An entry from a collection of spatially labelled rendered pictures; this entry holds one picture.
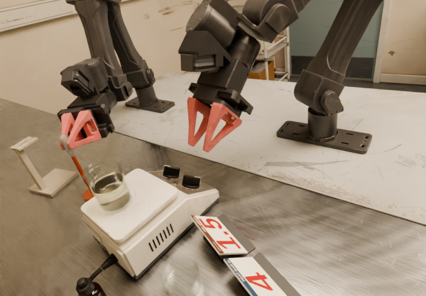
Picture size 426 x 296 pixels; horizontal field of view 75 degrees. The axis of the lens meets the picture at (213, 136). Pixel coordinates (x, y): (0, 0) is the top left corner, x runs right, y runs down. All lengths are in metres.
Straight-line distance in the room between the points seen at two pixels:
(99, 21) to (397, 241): 0.73
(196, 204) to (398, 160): 0.40
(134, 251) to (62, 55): 1.64
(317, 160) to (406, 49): 2.70
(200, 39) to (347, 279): 0.38
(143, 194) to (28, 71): 1.50
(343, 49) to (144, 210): 0.46
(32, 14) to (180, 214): 1.56
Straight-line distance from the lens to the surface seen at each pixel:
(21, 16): 1.84
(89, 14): 0.77
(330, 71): 0.59
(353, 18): 0.61
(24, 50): 1.88
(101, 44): 0.75
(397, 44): 3.25
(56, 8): 1.92
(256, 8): 0.49
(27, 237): 0.67
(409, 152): 0.68
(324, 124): 0.64
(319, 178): 0.58
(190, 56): 0.40
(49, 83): 1.93
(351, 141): 0.67
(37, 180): 0.75
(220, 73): 0.45
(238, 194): 0.55
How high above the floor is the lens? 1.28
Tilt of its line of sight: 31 degrees down
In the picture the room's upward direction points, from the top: 11 degrees counter-clockwise
